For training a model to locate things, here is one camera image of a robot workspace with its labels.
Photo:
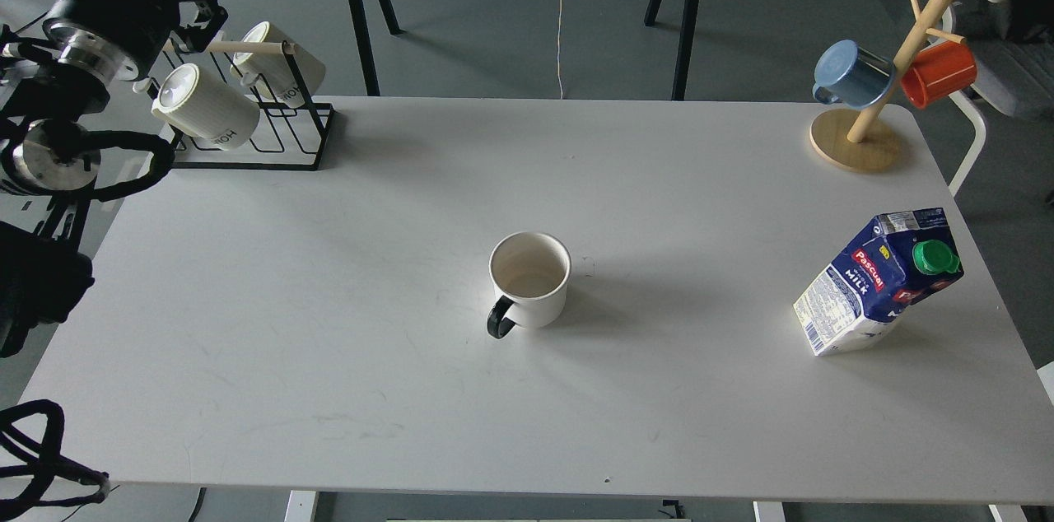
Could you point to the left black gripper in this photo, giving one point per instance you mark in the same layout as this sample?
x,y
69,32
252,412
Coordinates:
x,y
122,39

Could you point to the white mug black handle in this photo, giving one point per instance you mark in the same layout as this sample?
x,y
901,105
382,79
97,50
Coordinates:
x,y
530,274

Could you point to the blue milk carton green cap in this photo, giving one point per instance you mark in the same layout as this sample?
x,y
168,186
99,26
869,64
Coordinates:
x,y
896,261

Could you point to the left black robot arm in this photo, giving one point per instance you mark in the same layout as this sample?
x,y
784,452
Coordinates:
x,y
49,83

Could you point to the front white ribbed mug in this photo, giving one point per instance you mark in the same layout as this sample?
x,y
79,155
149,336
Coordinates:
x,y
206,108

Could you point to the white ribbed mug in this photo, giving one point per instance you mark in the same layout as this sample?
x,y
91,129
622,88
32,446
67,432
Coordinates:
x,y
277,81
206,108

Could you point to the rear white ribbed mug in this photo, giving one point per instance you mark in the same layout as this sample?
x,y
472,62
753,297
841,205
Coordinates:
x,y
277,81

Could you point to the blue enamel mug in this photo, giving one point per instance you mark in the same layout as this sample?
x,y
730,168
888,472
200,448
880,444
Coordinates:
x,y
846,73

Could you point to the wooden mug tree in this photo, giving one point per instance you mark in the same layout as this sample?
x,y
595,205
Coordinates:
x,y
858,139

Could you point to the orange enamel mug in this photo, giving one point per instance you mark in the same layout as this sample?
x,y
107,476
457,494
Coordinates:
x,y
937,72

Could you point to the black wire mug rack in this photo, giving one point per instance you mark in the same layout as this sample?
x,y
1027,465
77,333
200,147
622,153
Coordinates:
x,y
286,139

